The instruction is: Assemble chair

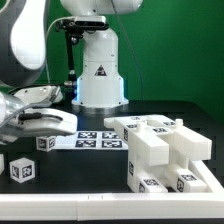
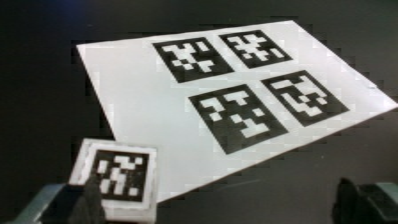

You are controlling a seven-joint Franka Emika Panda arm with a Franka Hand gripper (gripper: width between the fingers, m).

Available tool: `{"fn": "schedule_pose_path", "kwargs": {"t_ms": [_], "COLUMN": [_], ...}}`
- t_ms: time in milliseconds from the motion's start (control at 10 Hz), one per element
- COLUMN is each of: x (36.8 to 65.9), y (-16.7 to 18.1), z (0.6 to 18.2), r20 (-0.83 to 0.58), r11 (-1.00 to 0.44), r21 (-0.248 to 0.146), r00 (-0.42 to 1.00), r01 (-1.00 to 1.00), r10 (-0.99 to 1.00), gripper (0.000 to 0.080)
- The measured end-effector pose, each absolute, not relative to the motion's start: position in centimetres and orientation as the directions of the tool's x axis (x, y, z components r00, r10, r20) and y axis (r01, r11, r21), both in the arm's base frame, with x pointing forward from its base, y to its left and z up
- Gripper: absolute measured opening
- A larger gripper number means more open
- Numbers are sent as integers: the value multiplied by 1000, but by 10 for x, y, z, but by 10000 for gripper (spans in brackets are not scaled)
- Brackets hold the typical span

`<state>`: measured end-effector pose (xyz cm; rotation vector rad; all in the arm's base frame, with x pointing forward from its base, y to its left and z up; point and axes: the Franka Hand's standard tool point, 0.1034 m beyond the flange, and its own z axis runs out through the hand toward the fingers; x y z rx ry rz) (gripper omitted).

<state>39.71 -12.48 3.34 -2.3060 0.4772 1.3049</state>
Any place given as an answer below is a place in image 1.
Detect black camera on stand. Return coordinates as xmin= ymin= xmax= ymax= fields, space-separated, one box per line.
xmin=55 ymin=16 xmax=109 ymax=85

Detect white L-shaped fence frame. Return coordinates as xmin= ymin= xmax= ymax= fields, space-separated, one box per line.
xmin=0 ymin=161 xmax=224 ymax=221

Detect black cables at base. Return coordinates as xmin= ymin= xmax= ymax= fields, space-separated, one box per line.
xmin=6 ymin=81 xmax=78 ymax=98

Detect white tagged cube left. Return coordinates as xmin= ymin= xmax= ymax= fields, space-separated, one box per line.
xmin=10 ymin=157 xmax=35 ymax=183

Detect white part at left edge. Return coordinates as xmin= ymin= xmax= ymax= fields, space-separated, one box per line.
xmin=0 ymin=154 xmax=4 ymax=175

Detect white tagged chair part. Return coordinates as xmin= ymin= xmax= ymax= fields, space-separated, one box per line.
xmin=142 ymin=115 xmax=212 ymax=161

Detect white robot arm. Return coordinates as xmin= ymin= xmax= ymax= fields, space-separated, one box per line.
xmin=0 ymin=0 xmax=77 ymax=145

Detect small white tagged cube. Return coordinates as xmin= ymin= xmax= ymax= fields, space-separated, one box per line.
xmin=36 ymin=136 xmax=56 ymax=152

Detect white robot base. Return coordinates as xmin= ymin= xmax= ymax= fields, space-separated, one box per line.
xmin=60 ymin=0 xmax=143 ymax=112

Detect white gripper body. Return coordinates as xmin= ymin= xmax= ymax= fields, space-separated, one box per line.
xmin=13 ymin=85 xmax=78 ymax=137

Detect white chair seat part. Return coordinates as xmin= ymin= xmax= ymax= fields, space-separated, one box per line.
xmin=128 ymin=150 xmax=189 ymax=192

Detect long white chair back part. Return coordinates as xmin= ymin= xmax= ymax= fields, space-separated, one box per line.
xmin=104 ymin=116 xmax=169 ymax=166

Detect paper sheet with tags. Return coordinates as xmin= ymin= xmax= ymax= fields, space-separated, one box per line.
xmin=55 ymin=131 xmax=128 ymax=150

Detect grey camera cable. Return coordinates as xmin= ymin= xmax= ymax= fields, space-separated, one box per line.
xmin=43 ymin=16 xmax=75 ymax=84

